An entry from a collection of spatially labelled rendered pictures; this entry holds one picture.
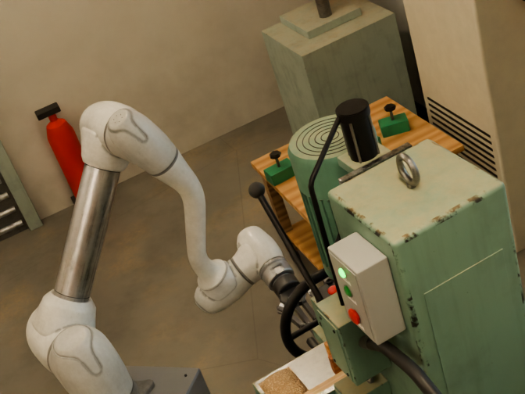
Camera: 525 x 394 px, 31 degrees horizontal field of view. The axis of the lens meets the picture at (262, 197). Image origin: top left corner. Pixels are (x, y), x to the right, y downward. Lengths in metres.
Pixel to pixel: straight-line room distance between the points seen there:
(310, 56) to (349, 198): 2.56
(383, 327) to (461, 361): 0.17
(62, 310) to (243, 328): 1.35
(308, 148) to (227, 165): 3.12
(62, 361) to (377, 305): 1.13
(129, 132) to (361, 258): 1.00
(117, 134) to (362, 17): 2.14
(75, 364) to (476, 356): 1.14
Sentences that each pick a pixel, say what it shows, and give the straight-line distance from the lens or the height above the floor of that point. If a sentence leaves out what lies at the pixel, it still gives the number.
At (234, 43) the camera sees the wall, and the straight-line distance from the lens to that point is 5.07.
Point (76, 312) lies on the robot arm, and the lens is 2.62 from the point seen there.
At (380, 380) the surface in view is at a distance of 1.89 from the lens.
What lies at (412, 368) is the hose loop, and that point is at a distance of 1.59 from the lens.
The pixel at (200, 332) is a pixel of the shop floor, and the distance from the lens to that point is 3.89.
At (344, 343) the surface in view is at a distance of 1.71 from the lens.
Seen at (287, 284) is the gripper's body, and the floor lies 0.79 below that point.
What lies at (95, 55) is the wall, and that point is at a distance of 4.86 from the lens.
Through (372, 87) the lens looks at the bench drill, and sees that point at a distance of 4.34.
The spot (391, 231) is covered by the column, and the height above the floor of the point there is 1.52.
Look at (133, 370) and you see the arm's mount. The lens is 2.73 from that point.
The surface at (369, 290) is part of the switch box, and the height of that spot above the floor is 1.44.
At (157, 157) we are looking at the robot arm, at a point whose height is 1.29.
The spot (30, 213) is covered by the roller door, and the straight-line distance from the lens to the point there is 5.03.
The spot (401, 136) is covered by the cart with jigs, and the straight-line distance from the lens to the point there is 3.68.
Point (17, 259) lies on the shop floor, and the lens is 4.89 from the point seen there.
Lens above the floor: 2.40
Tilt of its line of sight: 32 degrees down
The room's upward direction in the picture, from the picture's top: 19 degrees counter-clockwise
